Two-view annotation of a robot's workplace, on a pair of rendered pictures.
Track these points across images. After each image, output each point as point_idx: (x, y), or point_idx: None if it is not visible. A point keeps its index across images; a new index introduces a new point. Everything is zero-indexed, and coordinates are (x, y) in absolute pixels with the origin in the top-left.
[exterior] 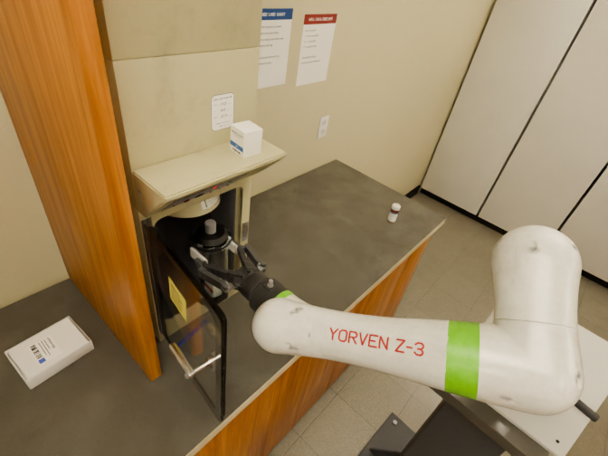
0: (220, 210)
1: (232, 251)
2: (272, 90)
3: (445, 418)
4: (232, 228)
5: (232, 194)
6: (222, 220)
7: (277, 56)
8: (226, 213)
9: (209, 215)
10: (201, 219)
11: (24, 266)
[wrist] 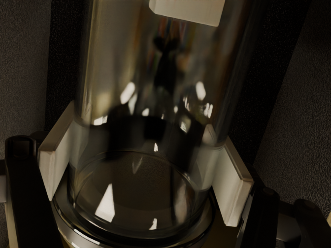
0: (30, 103)
1: (59, 144)
2: None
3: None
4: (2, 82)
5: (2, 217)
6: (27, 71)
7: None
8: (16, 118)
9: (53, 43)
10: (77, 28)
11: None
